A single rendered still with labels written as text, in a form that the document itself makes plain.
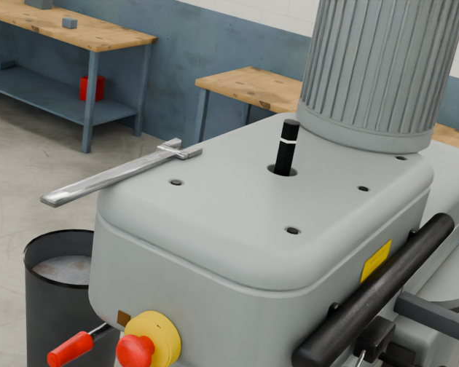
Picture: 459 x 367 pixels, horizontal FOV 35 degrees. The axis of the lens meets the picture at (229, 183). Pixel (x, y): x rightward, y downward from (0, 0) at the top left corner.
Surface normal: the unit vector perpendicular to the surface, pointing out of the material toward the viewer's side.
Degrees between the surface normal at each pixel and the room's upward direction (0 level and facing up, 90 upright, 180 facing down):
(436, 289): 0
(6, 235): 0
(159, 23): 90
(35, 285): 93
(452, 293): 0
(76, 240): 86
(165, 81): 90
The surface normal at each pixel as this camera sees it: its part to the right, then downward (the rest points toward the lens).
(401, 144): 0.36, 0.42
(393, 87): 0.07, 0.40
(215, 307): -0.53, 0.25
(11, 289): 0.16, -0.91
